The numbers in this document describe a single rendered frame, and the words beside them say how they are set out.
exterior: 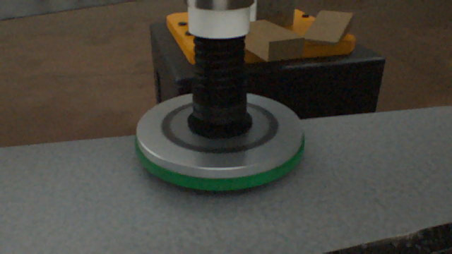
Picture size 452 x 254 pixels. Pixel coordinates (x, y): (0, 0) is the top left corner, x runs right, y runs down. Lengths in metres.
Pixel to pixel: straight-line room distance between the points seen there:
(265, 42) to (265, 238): 0.63
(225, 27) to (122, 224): 0.23
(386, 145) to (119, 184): 0.36
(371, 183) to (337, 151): 0.08
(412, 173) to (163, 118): 0.33
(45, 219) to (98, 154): 0.13
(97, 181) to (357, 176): 0.32
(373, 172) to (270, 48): 0.50
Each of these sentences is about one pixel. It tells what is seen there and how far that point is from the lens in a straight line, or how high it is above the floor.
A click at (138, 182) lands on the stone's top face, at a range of 0.50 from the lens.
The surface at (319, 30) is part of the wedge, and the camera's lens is 1.19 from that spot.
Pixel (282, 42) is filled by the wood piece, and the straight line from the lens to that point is 0.97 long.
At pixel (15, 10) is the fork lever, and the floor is 1.03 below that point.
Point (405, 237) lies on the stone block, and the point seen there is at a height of 0.80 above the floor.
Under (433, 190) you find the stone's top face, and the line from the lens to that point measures 0.53.
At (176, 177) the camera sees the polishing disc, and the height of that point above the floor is 0.83.
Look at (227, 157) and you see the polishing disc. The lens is 0.44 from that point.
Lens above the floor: 1.09
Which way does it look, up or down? 28 degrees down
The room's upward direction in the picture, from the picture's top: straight up
